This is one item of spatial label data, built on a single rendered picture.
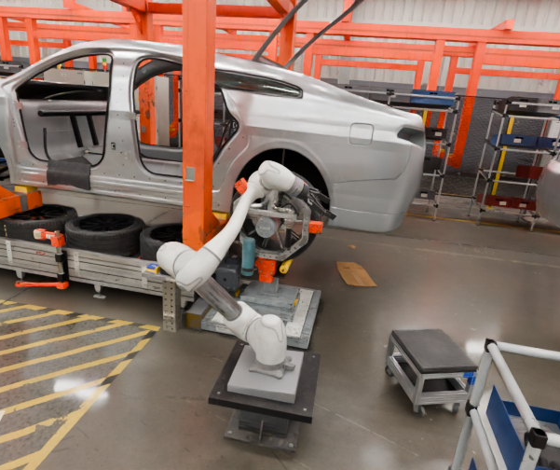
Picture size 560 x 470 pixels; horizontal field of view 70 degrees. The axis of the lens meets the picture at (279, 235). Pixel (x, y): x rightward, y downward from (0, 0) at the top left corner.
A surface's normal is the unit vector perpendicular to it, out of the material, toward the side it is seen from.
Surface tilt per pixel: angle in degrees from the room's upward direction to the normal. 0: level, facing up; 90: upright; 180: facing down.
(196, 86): 90
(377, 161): 90
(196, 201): 90
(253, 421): 90
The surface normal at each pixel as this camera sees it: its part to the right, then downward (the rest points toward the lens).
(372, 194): -0.21, 0.30
